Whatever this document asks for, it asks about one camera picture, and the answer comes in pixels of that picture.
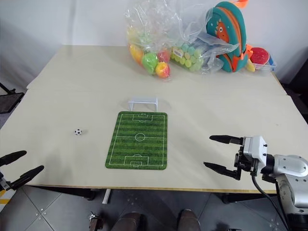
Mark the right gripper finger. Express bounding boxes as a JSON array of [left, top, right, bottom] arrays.
[[203, 162, 242, 181], [209, 135, 244, 145]]

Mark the orange yellow toy peach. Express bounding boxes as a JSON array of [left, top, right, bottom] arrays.
[[155, 62, 171, 79]]

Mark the dark metallic bracket shape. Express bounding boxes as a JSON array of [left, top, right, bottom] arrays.
[[88, 211, 104, 231]]

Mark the box of pale green balls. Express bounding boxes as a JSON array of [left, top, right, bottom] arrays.
[[169, 42, 208, 74]]

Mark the clear plastic container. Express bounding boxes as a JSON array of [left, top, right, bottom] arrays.
[[247, 47, 278, 73]]

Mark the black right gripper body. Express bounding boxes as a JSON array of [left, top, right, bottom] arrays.
[[234, 143, 261, 175]]

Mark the white miniature goal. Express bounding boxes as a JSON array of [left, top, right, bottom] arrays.
[[127, 96, 159, 112]]

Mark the black metal stand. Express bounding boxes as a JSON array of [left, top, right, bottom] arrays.
[[0, 81, 25, 114]]

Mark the green toy fruit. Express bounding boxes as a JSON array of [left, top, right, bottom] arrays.
[[141, 52, 159, 75]]

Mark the red toy watermelon slice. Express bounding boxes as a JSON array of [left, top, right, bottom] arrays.
[[249, 47, 270, 65]]

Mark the dark brown rounded shape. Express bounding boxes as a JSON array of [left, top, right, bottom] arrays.
[[116, 211, 148, 231], [177, 209, 201, 231]]

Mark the black background equipment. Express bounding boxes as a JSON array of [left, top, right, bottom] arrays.
[[280, 47, 308, 114]]

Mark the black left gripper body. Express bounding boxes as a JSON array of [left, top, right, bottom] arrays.
[[0, 171, 12, 192]]

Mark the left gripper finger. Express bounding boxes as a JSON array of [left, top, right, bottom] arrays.
[[0, 150, 27, 167], [10, 165, 45, 190]]

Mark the black table bracket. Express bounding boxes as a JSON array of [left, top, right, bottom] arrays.
[[219, 193, 244, 205], [81, 188, 96, 201]]

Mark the teal orange dinosaur backpack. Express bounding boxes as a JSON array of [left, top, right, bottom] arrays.
[[205, 0, 255, 73]]

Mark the clear crumpled plastic bag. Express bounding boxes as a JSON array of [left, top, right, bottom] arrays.
[[168, 11, 239, 76]]

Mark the green soccer field mat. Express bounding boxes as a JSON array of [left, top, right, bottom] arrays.
[[104, 111, 168, 170]]

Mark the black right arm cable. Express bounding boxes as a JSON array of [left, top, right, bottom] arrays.
[[250, 171, 291, 231]]

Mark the red toy apple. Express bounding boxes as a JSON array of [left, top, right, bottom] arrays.
[[157, 49, 170, 63]]

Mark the white table leg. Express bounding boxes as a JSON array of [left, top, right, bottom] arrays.
[[103, 189, 112, 205]]

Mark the yellow toy banana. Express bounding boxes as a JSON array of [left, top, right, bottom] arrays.
[[129, 42, 145, 66]]

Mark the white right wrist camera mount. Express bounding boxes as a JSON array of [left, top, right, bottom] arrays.
[[242, 135, 268, 167]]

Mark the clear bag of toy fruit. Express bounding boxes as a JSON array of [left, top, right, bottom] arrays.
[[123, 0, 179, 83]]

